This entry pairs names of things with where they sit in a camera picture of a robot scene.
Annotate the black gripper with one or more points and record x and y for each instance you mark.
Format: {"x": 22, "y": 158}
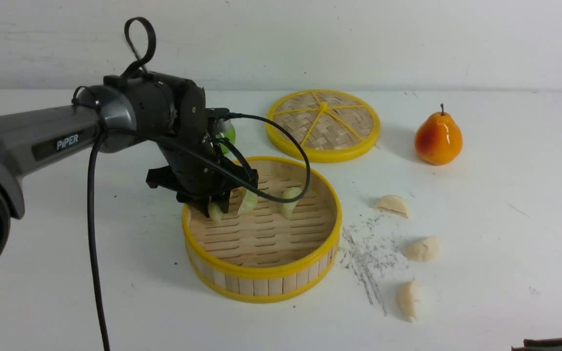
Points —
{"x": 208, "y": 174}

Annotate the green dumpling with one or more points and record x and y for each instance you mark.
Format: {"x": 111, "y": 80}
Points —
{"x": 287, "y": 208}
{"x": 249, "y": 201}
{"x": 215, "y": 213}

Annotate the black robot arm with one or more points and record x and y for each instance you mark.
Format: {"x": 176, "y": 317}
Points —
{"x": 131, "y": 110}

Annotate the yellow-rimmed bamboo steamer tray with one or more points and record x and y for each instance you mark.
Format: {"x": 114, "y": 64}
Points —
{"x": 261, "y": 257}

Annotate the yellow-rimmed woven steamer lid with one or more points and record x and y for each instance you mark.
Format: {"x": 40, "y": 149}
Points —
{"x": 330, "y": 126}

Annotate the green toy watermelon ball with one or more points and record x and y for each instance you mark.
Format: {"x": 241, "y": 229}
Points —
{"x": 225, "y": 129}

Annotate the white dumpling upper right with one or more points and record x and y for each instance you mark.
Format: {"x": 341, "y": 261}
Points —
{"x": 393, "y": 204}

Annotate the white dumpling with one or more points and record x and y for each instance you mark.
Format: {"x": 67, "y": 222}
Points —
{"x": 393, "y": 204}
{"x": 427, "y": 249}
{"x": 406, "y": 296}

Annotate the white dumpling lower right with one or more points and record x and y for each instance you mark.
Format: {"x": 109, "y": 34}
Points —
{"x": 406, "y": 296}

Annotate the white dumpling middle right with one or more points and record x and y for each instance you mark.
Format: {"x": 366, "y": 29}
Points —
{"x": 427, "y": 249}

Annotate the orange toy pear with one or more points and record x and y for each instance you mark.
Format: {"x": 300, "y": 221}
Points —
{"x": 438, "y": 141}

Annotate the dark object bottom right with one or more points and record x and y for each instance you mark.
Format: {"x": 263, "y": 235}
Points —
{"x": 548, "y": 344}

